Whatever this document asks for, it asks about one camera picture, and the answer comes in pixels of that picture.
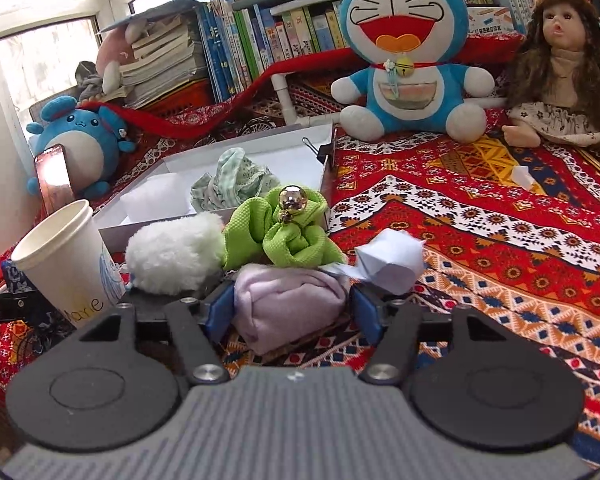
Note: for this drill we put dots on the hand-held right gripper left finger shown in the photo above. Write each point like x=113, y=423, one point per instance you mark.
x=219, y=312

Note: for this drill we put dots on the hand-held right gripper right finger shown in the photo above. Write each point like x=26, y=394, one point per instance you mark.
x=366, y=315

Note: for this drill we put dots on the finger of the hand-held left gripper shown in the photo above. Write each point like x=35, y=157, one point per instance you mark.
x=0, y=308

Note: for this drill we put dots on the white paper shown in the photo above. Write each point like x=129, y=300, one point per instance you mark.
x=390, y=260

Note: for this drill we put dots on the lilac cloth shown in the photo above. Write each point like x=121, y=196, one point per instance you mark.
x=285, y=305

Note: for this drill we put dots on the white fluffy plush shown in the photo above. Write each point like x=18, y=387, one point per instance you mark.
x=170, y=255

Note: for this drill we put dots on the green textured cloth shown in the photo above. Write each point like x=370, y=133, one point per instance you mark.
x=250, y=230

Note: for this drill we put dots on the green checked cloth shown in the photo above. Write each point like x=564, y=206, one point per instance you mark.
x=230, y=180

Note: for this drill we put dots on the white foam block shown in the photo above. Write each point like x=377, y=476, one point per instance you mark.
x=150, y=197

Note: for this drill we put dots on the white cardboard box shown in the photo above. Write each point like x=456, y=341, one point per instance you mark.
x=280, y=160

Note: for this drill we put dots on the white paper cup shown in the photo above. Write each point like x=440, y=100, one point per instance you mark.
x=65, y=255

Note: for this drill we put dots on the silver metal ball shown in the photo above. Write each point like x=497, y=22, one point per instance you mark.
x=292, y=199

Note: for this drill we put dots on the smartphone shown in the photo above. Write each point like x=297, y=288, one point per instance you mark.
x=55, y=180

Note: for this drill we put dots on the red patterned blanket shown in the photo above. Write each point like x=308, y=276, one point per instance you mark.
x=505, y=270

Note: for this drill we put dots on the black binder clip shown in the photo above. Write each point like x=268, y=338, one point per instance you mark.
x=322, y=151

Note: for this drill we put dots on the miniature metal bicycle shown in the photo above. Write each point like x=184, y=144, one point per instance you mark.
x=260, y=125

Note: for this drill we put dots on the blue round mouse plush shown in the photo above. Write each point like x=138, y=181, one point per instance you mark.
x=85, y=135

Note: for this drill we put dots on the small white paper scrap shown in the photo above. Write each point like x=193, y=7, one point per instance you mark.
x=526, y=179

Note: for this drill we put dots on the white plastic pipe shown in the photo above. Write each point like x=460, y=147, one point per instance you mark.
x=285, y=95

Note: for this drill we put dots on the grey knitted item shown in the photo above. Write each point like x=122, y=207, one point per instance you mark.
x=87, y=80

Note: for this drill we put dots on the stack of worn books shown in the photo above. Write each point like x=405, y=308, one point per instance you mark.
x=160, y=65

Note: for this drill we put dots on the red cloth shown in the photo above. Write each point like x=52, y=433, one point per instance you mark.
x=300, y=62

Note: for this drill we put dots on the pink plush toy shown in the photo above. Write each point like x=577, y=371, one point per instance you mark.
x=112, y=50

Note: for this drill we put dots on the blue folder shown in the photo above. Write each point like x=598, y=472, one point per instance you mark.
x=170, y=10

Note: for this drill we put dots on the blue cat plush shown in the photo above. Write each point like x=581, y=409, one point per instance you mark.
x=405, y=10

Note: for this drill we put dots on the white red printed box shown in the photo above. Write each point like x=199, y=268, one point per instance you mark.
x=490, y=20

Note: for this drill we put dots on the brown haired doll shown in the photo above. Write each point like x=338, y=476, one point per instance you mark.
x=565, y=25

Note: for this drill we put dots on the white window frame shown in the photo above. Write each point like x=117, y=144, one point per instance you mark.
x=45, y=22

